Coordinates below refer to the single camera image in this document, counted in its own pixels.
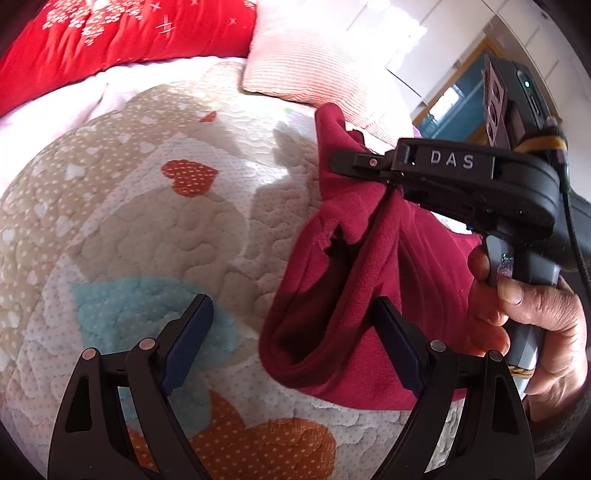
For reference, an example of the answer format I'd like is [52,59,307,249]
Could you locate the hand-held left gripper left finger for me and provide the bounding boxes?
[46,293,215,480]

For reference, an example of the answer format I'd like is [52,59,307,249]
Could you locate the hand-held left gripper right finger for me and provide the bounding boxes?
[372,295,539,480]

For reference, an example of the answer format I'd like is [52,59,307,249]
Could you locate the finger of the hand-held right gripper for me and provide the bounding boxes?
[330,137,497,185]
[385,178,495,221]

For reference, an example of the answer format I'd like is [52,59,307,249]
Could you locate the dark red garment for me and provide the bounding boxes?
[259,102,490,411]

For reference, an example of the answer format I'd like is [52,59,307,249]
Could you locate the person's right forearm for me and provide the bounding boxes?
[529,392,591,480]

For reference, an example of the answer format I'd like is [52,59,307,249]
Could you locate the person's right hand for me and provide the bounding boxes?
[466,249,587,421]

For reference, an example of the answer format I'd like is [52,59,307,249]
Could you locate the teal curtain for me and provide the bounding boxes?
[413,60,490,139]

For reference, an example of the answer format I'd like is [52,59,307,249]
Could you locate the white glossy wardrobe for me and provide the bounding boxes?
[360,0,568,130]

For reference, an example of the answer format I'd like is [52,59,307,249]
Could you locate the quilted patchwork bedspread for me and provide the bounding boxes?
[0,55,467,480]

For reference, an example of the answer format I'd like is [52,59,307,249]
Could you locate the pink ribbed pillow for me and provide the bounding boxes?
[241,14,416,139]

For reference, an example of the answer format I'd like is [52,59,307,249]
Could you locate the red snowflake pillow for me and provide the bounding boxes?
[0,0,257,118]

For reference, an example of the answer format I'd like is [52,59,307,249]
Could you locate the black cable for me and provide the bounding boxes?
[556,134,589,278]

